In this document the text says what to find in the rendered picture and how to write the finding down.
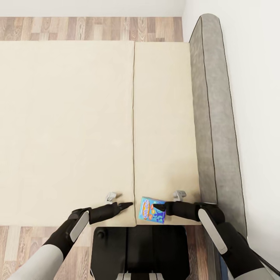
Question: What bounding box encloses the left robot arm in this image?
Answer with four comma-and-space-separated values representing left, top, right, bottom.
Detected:
7, 192, 133, 280

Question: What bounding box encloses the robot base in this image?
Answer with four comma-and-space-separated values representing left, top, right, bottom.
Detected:
90, 225, 190, 280

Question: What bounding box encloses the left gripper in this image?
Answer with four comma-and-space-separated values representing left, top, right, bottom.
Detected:
98, 202, 133, 222

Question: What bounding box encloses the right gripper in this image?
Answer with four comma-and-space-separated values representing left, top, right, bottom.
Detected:
153, 201, 189, 219

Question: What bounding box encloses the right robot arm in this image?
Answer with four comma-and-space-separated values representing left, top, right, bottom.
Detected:
153, 191, 275, 280

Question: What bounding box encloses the board game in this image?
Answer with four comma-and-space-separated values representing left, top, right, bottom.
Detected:
138, 197, 166, 224

